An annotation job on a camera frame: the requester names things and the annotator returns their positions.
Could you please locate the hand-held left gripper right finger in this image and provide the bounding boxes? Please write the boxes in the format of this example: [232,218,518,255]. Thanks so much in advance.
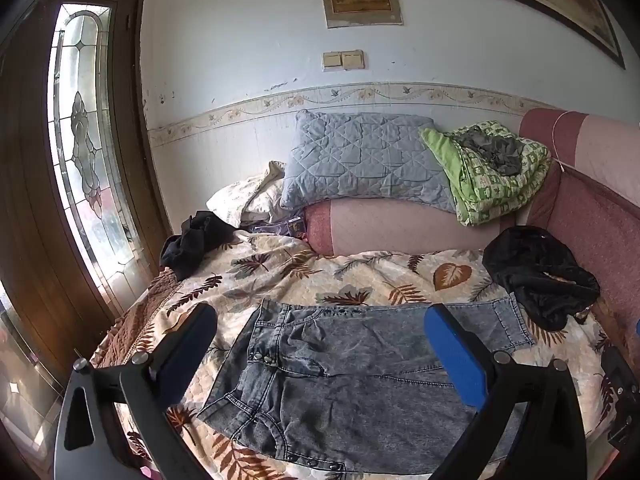
[424,304,588,480]

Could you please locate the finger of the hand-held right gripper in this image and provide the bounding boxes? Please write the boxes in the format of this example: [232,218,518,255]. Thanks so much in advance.
[600,345,640,456]

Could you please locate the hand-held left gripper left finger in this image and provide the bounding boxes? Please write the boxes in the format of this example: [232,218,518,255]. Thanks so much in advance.
[54,302,218,480]

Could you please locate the grey-blue denim pants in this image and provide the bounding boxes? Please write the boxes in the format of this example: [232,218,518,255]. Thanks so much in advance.
[197,294,537,476]

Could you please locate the black crumpled garment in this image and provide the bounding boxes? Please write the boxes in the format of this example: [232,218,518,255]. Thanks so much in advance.
[159,211,241,282]
[482,226,601,332]

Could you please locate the pink sofa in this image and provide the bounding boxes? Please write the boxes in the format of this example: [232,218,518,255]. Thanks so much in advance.
[304,107,640,361]

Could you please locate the leaf print blanket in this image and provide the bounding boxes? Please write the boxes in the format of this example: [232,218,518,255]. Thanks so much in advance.
[90,230,621,480]

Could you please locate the cream pillow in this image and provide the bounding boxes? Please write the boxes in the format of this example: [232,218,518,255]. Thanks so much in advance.
[206,161,287,228]

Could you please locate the purple plastic packet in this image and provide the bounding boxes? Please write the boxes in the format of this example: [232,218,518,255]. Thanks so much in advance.
[250,216,307,241]

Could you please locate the green patterned folded quilt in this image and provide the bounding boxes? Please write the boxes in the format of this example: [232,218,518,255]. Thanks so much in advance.
[419,120,553,227]

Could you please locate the small grey crumpled cloth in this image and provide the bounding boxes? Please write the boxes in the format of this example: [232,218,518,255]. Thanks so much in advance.
[452,127,526,177]

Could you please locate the wooden door with stained glass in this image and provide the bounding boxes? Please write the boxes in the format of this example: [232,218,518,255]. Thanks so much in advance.
[0,0,173,401]

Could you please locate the grey quilted pillow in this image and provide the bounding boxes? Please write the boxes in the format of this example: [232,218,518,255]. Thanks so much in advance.
[279,109,458,213]

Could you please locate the white cord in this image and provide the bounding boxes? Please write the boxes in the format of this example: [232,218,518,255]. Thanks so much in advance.
[549,110,576,173]

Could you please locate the wall plaque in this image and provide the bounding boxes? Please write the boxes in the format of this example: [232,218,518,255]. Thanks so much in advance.
[320,0,405,28]

